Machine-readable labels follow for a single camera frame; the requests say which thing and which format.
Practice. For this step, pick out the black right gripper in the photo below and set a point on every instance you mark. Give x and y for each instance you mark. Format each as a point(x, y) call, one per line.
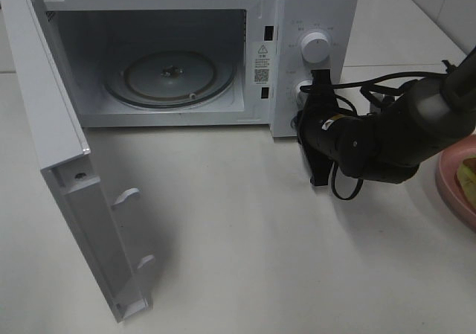
point(325, 127)

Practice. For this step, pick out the pink round plate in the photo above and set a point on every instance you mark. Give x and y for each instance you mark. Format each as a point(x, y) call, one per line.
point(447, 181)

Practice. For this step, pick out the sandwich with lettuce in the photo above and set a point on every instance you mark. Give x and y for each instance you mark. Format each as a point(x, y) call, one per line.
point(466, 177)

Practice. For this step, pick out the white microwave door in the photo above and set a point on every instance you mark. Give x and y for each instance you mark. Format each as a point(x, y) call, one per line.
point(65, 159)

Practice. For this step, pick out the lower white timer knob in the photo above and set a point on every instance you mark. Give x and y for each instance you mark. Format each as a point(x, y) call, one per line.
point(301, 96)

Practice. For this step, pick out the upper white power knob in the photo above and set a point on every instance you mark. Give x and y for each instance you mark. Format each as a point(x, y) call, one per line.
point(315, 47)

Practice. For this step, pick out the white microwave oven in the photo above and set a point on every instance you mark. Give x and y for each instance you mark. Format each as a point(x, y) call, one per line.
point(261, 37)

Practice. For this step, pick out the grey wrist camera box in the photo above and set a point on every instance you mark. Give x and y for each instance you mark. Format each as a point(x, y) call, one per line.
point(379, 102)

